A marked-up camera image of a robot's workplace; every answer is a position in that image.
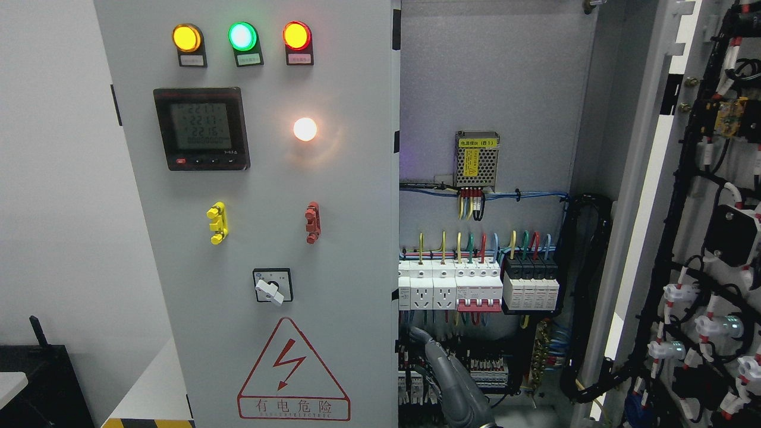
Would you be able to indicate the green indicator lamp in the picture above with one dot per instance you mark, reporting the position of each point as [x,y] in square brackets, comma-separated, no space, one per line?
[244,40]

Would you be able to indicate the white glowing indicator lamp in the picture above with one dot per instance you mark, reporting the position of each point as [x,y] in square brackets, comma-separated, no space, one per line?
[305,129]

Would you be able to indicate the white rotary selector switch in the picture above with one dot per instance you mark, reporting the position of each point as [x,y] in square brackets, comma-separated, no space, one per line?
[273,285]

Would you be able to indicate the grey cabinet door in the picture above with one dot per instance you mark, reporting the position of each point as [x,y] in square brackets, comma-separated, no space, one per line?
[325,359]
[674,341]

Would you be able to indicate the relay and terminal row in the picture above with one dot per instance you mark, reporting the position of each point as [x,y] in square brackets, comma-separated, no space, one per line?
[415,378]

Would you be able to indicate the metal mesh power supply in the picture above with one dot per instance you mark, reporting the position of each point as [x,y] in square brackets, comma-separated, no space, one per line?
[477,159]

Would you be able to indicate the yellow terminal handle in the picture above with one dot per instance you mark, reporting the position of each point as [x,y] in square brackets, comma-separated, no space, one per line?
[217,215]

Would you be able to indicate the red indicator lamp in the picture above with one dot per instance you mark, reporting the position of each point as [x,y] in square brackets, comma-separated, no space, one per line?
[297,38]

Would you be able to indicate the black digital power meter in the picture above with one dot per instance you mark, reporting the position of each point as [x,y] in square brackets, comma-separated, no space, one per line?
[203,129]

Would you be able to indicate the yellow indicator lamp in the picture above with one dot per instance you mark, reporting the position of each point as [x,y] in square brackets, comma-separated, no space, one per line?
[190,45]

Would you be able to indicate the white sockets and red breaker row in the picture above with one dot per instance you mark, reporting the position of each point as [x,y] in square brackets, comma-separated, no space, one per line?
[449,285]

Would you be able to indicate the black box with antenna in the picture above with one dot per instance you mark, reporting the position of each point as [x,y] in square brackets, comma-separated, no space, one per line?
[52,396]

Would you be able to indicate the black white surge protector block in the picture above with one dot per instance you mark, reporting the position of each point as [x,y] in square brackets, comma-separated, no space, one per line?
[530,285]

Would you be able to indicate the dark grey robot hand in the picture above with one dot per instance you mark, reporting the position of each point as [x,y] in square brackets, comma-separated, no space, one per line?
[462,402]

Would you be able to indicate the red terminal handle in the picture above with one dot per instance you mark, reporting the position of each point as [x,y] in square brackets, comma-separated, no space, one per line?
[313,226]

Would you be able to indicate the brass ground bar right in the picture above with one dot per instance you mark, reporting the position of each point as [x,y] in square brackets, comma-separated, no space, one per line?
[539,355]

